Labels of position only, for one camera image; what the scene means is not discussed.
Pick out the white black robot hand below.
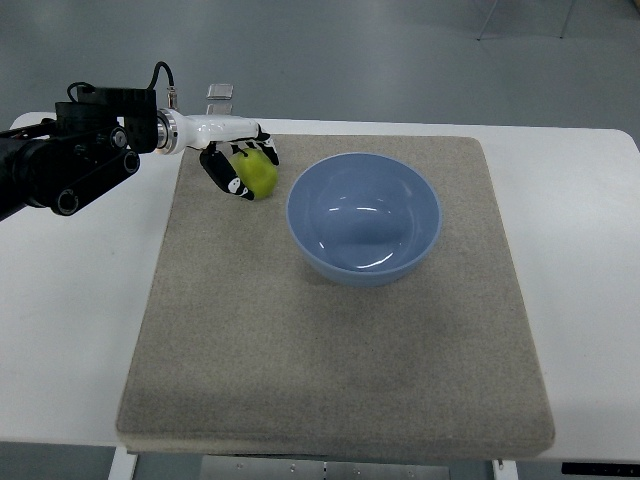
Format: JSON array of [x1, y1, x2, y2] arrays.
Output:
[[158, 109, 279, 200]]

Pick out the green pear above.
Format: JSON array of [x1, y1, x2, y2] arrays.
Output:
[[230, 148, 278, 200]]

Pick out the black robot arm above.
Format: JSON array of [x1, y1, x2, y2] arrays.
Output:
[[1, 61, 175, 219]]

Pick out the blue bowl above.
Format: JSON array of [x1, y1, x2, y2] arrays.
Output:
[[286, 152, 443, 287]]

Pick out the lower floor outlet plate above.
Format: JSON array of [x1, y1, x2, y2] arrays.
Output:
[[206, 102, 233, 115]]

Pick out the floor outlet plate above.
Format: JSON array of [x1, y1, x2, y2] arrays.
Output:
[[206, 83, 234, 100], [206, 102, 233, 115]]

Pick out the upper floor outlet plate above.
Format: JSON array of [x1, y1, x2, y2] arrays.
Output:
[[206, 83, 234, 100]]

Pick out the grey felt mat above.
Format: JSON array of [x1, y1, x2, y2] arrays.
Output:
[[116, 135, 555, 463]]

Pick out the metal chair legs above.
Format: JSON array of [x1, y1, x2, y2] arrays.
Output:
[[474, 0, 578, 42]]

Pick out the white table frame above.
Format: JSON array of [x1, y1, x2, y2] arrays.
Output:
[[107, 447, 520, 479]]

